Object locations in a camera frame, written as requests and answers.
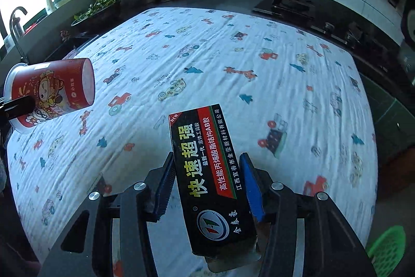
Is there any black glue box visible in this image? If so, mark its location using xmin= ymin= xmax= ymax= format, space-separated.
xmin=169 ymin=104 xmax=257 ymax=259

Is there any red cartoon paper cup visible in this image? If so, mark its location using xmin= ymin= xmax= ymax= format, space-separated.
xmin=4 ymin=58 xmax=95 ymax=133

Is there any kitchen faucet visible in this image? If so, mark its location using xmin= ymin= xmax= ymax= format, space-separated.
xmin=9 ymin=6 xmax=30 ymax=64

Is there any green kitchen cabinet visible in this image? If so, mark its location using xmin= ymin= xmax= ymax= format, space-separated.
xmin=359 ymin=73 xmax=414 ymax=165

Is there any cartoon print tablecloth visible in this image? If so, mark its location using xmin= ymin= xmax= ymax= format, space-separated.
xmin=7 ymin=8 xmax=378 ymax=276

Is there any bowl of green vegetables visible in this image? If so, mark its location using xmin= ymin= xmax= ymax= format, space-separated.
xmin=71 ymin=0 xmax=121 ymax=33

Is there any green plastic basket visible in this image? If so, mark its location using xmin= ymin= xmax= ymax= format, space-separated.
xmin=367 ymin=225 xmax=406 ymax=277

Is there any black gas stove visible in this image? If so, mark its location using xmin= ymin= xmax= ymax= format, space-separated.
xmin=253 ymin=0 xmax=398 ymax=51

